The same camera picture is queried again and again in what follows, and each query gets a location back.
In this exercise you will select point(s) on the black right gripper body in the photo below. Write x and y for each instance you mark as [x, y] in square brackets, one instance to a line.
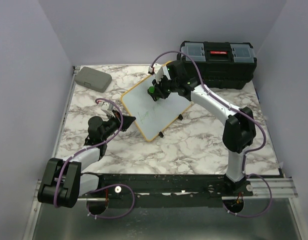
[164, 87]

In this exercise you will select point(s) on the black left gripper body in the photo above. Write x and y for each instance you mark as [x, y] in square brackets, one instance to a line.
[113, 125]

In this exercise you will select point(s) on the green whiteboard eraser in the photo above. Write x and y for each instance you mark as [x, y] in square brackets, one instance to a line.
[151, 90]

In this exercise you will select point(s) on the yellow framed whiteboard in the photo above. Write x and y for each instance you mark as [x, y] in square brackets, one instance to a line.
[152, 117]

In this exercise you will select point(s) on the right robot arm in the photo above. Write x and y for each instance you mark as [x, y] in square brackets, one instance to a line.
[239, 124]

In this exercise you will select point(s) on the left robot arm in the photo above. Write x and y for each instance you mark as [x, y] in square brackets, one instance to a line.
[62, 182]

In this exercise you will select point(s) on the grey plastic case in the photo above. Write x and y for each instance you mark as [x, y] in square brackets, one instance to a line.
[93, 79]

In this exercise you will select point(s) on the black plastic toolbox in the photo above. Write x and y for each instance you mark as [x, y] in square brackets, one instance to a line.
[222, 65]

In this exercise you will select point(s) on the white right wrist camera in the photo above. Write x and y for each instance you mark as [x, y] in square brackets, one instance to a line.
[156, 71]

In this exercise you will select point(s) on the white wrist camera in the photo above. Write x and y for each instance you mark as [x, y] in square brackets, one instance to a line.
[156, 71]
[107, 108]

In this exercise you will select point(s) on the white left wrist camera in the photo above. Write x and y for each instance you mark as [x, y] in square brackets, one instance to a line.
[107, 108]

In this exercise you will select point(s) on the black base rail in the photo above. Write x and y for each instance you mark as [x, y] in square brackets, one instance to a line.
[164, 190]

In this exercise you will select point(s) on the aluminium frame rail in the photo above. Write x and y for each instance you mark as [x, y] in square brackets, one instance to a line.
[47, 188]

